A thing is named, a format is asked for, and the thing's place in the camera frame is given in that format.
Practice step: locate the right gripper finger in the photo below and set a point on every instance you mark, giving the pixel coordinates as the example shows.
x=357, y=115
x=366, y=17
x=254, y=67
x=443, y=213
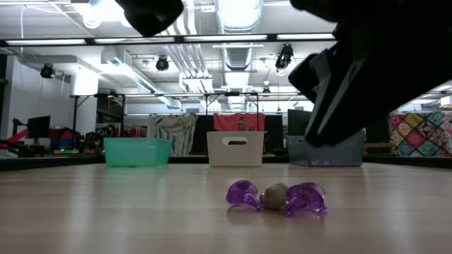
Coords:
x=328, y=102
x=363, y=102

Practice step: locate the purple plastic witch hat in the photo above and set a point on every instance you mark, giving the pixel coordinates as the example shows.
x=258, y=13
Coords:
x=243, y=193
x=303, y=200

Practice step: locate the olive round ball toy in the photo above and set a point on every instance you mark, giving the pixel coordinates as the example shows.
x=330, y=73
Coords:
x=273, y=197

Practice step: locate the black computer monitor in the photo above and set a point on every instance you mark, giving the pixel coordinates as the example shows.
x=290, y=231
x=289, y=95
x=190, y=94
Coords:
x=38, y=127
x=298, y=121

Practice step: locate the black flat panel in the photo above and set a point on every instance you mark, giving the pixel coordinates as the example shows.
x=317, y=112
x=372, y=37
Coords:
x=379, y=135
x=273, y=132

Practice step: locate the grey translucent plastic bin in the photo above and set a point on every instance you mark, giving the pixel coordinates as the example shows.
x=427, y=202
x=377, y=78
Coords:
x=339, y=155

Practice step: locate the colourful patchwork quilt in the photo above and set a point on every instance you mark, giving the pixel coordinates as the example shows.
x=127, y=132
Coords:
x=420, y=134

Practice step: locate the person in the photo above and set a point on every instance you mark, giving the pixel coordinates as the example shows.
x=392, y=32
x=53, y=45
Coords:
x=242, y=124

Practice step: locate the orange cloth panel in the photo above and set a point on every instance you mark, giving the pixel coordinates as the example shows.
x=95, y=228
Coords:
x=226, y=121

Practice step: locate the white plastic bin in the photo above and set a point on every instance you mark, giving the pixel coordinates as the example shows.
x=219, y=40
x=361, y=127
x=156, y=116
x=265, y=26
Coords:
x=234, y=155

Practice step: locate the white patterned cloth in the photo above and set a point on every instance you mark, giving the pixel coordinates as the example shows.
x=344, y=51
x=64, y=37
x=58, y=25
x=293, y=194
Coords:
x=173, y=132

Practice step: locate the teal plastic bin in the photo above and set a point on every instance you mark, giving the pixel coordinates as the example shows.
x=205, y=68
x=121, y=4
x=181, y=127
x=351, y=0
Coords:
x=136, y=153

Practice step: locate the red machine part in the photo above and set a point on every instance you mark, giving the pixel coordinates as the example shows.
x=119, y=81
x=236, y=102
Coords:
x=16, y=135

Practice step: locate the black ceiling camera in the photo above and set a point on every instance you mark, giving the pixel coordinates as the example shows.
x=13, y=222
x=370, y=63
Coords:
x=284, y=54
x=47, y=71
x=162, y=64

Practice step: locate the black overhead frame bar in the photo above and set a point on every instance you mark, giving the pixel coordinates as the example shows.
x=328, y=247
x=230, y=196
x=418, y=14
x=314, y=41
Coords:
x=272, y=36

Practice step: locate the silver ceiling air duct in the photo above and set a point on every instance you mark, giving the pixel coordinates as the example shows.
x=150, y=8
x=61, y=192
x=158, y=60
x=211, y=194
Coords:
x=238, y=14

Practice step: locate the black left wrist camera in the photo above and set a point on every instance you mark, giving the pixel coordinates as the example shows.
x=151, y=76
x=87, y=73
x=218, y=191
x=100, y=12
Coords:
x=152, y=16

